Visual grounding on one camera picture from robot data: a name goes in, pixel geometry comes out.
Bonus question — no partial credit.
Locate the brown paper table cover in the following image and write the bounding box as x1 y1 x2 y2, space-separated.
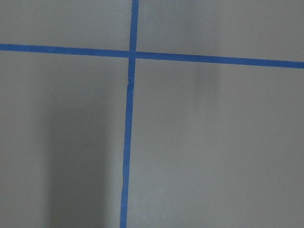
0 0 304 228

